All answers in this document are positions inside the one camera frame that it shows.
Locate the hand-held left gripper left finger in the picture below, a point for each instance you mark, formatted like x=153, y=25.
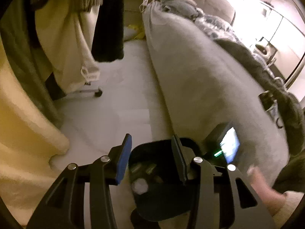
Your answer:
x=122, y=162

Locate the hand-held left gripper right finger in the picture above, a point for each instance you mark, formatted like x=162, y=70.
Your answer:
x=180, y=157

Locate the white paper ball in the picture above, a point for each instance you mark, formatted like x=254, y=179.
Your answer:
x=140, y=186

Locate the dark plastic waste bin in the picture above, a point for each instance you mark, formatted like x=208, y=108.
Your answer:
x=162, y=195

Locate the person's right forearm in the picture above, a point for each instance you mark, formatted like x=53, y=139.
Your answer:
x=290, y=171

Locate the person's right hand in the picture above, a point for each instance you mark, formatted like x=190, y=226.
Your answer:
x=264, y=190

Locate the grey bed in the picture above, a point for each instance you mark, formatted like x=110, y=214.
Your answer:
x=202, y=81

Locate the grey fleece blanket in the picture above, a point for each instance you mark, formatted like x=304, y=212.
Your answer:
x=295, y=114

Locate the white rolling clothes rack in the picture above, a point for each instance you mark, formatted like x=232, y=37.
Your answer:
x=83, y=92

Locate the white fluffy cat bed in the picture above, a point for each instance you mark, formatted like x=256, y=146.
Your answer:
x=263, y=51

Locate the patterned blue-grey duvet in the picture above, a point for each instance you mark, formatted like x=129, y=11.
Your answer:
x=214, y=26

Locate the beige long coat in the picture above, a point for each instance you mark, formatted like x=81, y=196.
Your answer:
x=71, y=52

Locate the white wardrobe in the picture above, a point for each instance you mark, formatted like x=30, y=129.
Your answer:
x=286, y=33

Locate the grey cushioned stool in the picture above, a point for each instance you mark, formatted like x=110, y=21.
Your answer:
x=128, y=33

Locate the yellow plastic bag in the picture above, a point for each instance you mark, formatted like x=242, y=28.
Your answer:
x=138, y=32

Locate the black jacket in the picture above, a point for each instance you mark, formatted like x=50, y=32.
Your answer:
x=109, y=23

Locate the grey pillow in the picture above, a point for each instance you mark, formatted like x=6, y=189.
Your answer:
x=178, y=8

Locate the dark green curtain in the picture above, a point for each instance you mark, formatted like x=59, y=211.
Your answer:
x=21, y=52

